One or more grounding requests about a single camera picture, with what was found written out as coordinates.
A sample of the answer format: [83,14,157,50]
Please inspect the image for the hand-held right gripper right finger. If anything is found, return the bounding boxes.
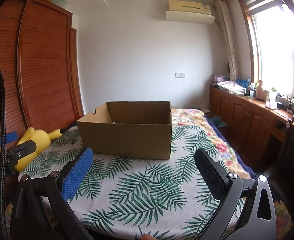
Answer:
[194,148,277,240]

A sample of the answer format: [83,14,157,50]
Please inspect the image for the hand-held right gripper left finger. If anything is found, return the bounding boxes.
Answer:
[11,147,94,240]

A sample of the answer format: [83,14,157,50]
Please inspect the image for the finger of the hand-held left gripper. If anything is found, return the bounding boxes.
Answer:
[0,132,19,153]
[6,140,37,162]

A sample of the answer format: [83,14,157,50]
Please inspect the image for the brown cardboard box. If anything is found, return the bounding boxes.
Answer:
[76,101,173,160]

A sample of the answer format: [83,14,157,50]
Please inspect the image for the yellow plush toy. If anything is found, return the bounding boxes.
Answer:
[14,127,62,173]

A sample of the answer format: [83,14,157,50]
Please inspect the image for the floral blanket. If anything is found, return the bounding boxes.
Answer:
[170,108,257,178]

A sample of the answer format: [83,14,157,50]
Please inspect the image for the teal cloth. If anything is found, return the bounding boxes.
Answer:
[207,116,228,128]

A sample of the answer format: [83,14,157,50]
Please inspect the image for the wooden sideboard cabinet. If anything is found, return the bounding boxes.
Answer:
[209,86,294,170]

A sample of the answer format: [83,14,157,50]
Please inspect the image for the leaf print cloth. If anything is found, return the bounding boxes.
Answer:
[17,125,245,238]

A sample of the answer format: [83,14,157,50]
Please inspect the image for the wooden slatted wardrobe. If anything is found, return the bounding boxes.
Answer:
[0,0,85,143]

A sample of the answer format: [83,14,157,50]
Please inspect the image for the folded patterned cloths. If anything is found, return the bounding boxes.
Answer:
[217,81,246,96]

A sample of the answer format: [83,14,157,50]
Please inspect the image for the pink box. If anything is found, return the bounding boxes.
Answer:
[212,74,230,82]

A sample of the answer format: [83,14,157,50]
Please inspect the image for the pink bottle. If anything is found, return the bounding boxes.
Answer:
[255,80,264,98]

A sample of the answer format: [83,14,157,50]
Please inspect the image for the patterned beige curtain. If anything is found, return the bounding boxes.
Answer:
[214,0,241,82]

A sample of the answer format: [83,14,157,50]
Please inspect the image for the wooden framed window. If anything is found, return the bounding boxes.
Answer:
[237,0,294,103]

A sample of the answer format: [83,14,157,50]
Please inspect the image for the wall air conditioner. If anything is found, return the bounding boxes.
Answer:
[165,0,216,25]

